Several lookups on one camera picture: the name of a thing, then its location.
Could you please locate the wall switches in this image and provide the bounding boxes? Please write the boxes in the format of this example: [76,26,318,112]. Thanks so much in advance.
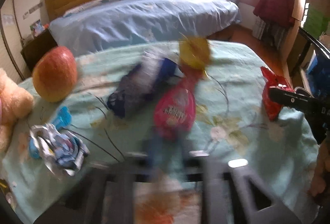
[23,2,43,20]

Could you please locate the cream sliding wardrobe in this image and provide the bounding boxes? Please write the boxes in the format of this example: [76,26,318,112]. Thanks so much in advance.
[0,0,29,80]

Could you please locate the pink snack packet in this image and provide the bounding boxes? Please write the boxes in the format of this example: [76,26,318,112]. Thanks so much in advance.
[153,69,196,141]

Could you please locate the dark wooden nightstand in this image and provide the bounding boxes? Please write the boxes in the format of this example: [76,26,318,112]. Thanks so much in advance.
[21,29,58,72]

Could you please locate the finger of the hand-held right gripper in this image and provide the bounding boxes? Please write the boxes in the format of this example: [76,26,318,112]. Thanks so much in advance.
[269,87,330,117]

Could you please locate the cream teddy bear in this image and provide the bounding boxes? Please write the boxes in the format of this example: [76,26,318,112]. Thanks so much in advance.
[0,68,34,154]

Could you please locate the bed with blue sheet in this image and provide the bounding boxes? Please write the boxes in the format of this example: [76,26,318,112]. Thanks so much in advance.
[49,0,240,56]

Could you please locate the teal floral blanket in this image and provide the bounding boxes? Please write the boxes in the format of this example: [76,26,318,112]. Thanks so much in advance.
[0,40,321,224]

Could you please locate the yellow wrapper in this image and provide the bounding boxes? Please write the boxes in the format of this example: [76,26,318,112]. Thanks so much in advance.
[179,35,212,77]

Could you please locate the green boxes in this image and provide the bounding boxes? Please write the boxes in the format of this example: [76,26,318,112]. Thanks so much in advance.
[305,4,330,34]

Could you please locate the white blue printed cloth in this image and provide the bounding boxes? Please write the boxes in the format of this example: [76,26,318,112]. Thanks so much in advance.
[63,0,104,17]

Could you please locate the photo frame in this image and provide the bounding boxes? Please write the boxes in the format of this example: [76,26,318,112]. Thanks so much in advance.
[29,19,43,36]

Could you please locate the coat rack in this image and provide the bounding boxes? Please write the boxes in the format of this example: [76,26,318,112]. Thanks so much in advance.
[262,0,290,50]

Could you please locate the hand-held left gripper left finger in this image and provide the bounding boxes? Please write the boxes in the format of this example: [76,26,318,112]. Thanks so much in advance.
[36,134,165,224]

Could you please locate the person's right hand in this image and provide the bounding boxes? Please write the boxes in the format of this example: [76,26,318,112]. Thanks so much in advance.
[309,145,330,199]

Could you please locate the dark blue silver packet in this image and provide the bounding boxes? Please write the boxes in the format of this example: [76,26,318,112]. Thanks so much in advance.
[108,50,181,119]

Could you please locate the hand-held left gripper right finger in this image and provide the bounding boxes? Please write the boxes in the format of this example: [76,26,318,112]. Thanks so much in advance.
[180,136,302,224]

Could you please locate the blue plastic item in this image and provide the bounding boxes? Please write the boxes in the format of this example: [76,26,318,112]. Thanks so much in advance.
[53,107,72,132]

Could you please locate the red apple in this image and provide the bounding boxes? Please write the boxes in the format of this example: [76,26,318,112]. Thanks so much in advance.
[32,46,78,103]

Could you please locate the red snack wrapper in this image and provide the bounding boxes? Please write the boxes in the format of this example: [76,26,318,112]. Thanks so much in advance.
[260,66,296,121]

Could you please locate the white wrapper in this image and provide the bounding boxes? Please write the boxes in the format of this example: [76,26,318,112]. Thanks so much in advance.
[29,123,89,177]

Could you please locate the red jacket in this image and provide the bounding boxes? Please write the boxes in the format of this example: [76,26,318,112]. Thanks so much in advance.
[253,0,294,27]

